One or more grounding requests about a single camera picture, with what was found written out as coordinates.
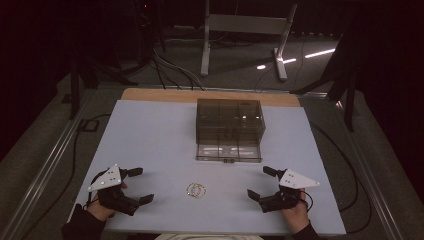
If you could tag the pale table mat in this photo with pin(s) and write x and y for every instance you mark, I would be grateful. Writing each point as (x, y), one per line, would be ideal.
(160, 146)

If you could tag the person's right hand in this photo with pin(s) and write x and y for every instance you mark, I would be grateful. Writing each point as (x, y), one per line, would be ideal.
(298, 216)

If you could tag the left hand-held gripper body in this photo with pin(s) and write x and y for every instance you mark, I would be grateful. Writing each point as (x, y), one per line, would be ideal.
(111, 198)

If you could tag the smoky clear drawer box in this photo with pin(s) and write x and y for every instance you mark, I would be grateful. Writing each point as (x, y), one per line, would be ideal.
(230, 121)

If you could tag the person's left hand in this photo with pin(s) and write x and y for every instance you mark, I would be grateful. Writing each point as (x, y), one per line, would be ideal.
(100, 210)

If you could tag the clear plastic drawer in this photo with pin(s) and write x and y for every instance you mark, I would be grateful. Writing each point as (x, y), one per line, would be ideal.
(228, 152)

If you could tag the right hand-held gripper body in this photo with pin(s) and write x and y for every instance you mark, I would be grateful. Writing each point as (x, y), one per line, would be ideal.
(283, 201)

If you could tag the metal floor rail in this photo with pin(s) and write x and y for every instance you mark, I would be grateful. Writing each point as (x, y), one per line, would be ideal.
(363, 166)
(46, 166)

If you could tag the white metal stand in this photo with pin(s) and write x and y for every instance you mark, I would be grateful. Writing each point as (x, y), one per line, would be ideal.
(246, 24)

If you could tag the black tripod stand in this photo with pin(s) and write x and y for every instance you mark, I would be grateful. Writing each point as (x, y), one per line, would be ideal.
(83, 71)
(346, 86)

